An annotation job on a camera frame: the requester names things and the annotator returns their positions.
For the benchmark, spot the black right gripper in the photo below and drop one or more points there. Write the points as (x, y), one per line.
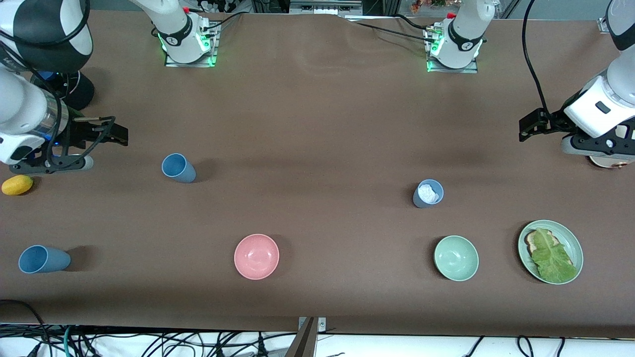
(79, 132)

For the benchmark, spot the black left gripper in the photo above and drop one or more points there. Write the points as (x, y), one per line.
(554, 121)

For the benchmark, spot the plain blue plastic cup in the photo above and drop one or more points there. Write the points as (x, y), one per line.
(49, 260)
(181, 171)

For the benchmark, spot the blue cup holding white paper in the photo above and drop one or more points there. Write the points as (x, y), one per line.
(419, 201)

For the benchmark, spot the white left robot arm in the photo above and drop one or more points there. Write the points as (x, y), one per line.
(595, 111)

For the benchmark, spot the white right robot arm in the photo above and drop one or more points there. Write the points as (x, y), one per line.
(25, 106)

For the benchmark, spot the yellow lemon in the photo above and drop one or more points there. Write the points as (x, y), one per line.
(17, 185)

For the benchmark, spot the toast slice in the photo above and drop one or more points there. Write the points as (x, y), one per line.
(532, 242)

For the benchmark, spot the white crumpled paper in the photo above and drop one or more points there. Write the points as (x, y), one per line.
(429, 193)

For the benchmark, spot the mint green plate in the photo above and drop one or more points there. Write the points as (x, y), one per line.
(575, 243)

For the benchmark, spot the green lettuce leaf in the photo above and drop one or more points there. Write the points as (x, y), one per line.
(553, 260)

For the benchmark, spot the mint green bowl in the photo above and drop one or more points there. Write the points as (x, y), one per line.
(456, 258)

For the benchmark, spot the pink bowl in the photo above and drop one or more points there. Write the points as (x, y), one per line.
(256, 257)

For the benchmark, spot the dark grey stand bar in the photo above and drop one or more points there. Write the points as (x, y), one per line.
(302, 347)

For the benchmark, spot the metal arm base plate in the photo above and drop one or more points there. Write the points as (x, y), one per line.
(191, 64)
(451, 70)

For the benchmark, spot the aluminium frame profile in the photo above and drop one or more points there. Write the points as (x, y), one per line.
(322, 7)

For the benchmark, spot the metal table edge bracket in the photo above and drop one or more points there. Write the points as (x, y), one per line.
(322, 325)

